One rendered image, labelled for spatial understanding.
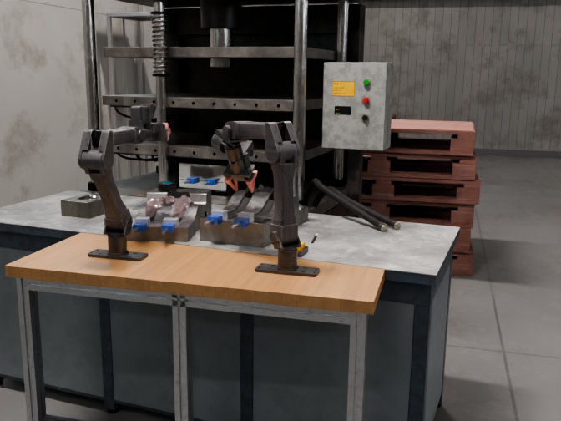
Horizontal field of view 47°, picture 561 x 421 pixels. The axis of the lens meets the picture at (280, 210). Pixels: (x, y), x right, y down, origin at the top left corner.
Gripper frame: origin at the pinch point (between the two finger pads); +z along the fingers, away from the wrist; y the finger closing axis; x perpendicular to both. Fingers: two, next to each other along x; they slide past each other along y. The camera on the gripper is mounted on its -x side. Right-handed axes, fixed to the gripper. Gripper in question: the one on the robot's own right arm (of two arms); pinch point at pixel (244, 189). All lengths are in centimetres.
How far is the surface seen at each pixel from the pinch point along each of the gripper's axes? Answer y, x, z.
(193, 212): 26.6, -2.0, 16.1
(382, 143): -31, -79, 34
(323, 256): -31.3, 12.2, 16.9
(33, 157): 265, -147, 113
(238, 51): 41, -97, -4
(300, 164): 5, -63, 37
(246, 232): -1.7, 9.1, 12.8
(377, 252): -48, 2, 23
